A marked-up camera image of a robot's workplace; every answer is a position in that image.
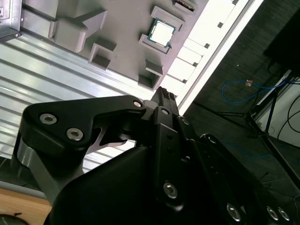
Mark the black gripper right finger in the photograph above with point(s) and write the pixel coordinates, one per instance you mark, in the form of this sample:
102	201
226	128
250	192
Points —
206	150

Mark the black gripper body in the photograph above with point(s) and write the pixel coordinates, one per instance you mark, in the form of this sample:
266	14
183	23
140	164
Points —
112	199

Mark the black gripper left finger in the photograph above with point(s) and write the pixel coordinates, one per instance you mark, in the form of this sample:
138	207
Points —
70	117

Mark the silver square CPU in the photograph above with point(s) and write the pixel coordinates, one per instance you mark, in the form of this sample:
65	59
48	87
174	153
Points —
161	32

